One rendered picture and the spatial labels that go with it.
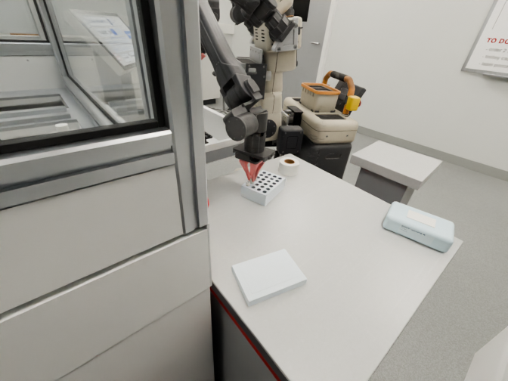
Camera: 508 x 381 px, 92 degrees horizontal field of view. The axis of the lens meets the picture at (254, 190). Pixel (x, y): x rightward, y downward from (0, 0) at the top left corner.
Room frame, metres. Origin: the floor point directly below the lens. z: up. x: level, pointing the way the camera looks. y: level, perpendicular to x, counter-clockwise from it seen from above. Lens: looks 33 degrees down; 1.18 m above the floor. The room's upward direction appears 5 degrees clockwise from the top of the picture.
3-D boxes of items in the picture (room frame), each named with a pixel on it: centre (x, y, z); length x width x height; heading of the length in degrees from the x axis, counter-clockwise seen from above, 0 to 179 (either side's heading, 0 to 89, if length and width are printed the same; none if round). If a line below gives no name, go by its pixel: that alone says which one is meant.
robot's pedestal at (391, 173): (0.99, -0.60, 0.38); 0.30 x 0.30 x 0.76; 46
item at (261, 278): (0.33, -0.04, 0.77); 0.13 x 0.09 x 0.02; 118
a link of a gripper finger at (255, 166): (0.63, 0.01, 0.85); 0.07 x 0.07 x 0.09; 62
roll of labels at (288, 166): (0.79, -0.12, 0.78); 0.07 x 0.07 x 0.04
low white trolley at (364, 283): (0.52, -0.13, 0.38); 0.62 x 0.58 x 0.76; 42
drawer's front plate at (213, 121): (0.84, 0.13, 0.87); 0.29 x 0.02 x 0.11; 42
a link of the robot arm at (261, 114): (0.63, 0.01, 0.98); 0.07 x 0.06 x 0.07; 152
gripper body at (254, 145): (0.63, 0.01, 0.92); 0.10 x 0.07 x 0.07; 62
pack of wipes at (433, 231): (0.51, -0.43, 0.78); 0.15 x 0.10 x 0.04; 56
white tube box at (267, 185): (0.64, -0.03, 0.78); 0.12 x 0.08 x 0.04; 150
